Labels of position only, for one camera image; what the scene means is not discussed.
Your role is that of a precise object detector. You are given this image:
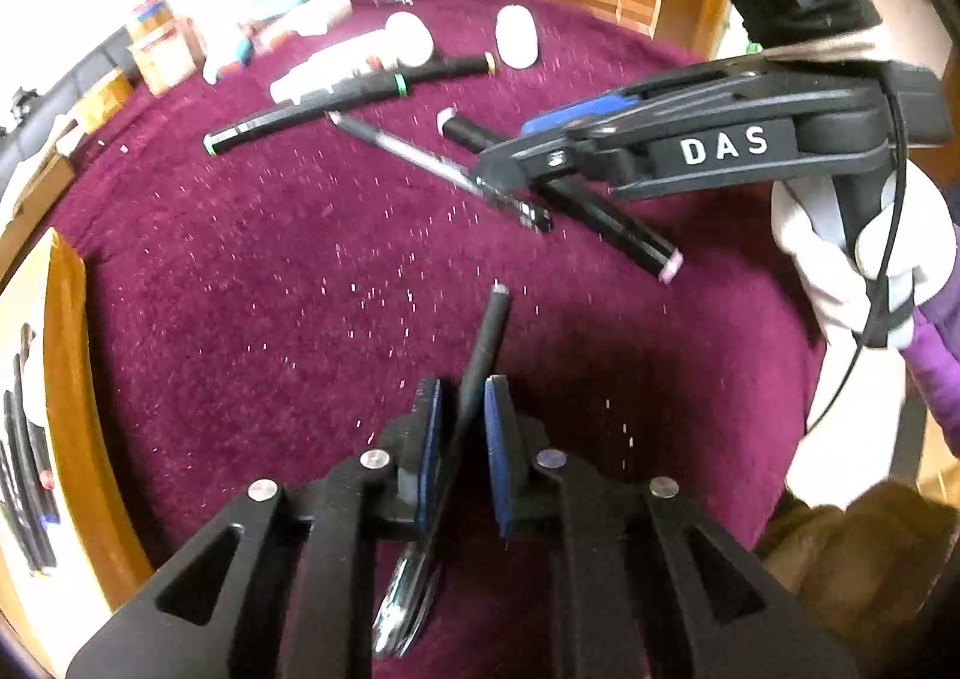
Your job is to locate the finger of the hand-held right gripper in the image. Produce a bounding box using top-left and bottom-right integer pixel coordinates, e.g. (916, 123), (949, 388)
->
(521, 86), (653, 138)
(475, 124), (653, 194)

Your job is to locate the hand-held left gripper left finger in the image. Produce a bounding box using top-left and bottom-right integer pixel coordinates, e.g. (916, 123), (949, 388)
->
(67, 379), (451, 679)

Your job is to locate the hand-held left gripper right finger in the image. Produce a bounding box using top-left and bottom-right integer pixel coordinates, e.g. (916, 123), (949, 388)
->
(482, 373), (863, 679)

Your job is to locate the large white pill bottle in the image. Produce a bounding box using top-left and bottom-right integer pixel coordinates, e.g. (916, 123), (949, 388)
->
(494, 5), (540, 69)

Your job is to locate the clear gel pen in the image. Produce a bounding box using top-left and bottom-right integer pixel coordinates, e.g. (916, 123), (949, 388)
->
(326, 110), (554, 235)

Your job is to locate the pink-capped black marker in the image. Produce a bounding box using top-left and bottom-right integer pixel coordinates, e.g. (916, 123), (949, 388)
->
(437, 107), (683, 286)

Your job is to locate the yellow-capped black marker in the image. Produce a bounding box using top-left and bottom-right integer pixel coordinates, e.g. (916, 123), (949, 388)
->
(352, 52), (497, 87)

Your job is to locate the dark pen with silver clip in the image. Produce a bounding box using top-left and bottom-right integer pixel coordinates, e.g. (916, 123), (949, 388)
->
(371, 281), (512, 659)

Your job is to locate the round white plastic bottle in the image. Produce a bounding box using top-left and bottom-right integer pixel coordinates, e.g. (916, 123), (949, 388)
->
(384, 10), (436, 68)

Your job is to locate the long white squeeze bottle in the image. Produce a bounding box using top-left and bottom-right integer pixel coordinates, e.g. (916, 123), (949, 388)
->
(268, 43), (391, 106)

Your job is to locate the green-capped black marker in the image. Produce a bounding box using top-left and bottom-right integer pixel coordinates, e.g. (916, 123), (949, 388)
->
(202, 73), (411, 156)

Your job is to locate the pile of markers and pens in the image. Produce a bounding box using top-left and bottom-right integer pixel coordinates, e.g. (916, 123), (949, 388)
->
(0, 322), (62, 575)

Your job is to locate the person's right hand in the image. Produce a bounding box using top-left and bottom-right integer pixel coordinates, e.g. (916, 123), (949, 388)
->
(771, 157), (952, 351)

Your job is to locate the purple velvet tablecloth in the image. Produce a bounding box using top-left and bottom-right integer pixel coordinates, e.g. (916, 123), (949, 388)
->
(30, 0), (826, 679)

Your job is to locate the blue and white tube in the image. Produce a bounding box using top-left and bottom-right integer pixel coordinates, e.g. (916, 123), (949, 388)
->
(201, 35), (254, 85)

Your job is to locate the brown fuzzy clothing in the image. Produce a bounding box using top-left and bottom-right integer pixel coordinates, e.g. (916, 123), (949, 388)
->
(754, 480), (960, 679)

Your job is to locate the orange canister with colourful lids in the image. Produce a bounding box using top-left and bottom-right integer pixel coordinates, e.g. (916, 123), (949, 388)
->
(124, 0), (177, 42)

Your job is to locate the brown cardboard box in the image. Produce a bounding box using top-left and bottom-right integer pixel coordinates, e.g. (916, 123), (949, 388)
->
(0, 67), (136, 230)

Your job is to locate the black leather sofa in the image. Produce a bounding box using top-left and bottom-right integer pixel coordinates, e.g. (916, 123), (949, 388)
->
(0, 26), (128, 181)

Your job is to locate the black cable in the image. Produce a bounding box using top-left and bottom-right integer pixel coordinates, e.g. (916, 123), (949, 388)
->
(806, 59), (912, 434)

